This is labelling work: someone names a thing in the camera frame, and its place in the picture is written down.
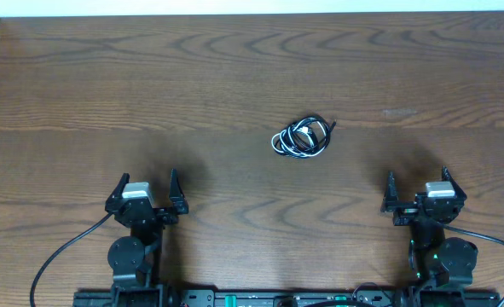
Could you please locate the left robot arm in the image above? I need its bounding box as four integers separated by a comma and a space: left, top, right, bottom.
105, 169, 188, 307

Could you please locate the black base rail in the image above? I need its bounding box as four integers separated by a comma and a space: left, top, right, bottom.
72, 287, 500, 307

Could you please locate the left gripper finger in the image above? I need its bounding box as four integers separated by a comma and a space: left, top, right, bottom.
169, 169, 186, 209
106, 173, 130, 205

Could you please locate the thin black usb cable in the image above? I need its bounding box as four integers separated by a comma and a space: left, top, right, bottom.
279, 115, 337, 157

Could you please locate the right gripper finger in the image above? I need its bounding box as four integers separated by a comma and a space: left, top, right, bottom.
441, 165, 466, 200
382, 171, 398, 207

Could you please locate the white usb cable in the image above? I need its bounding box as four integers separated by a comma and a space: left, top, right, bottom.
270, 122, 321, 158

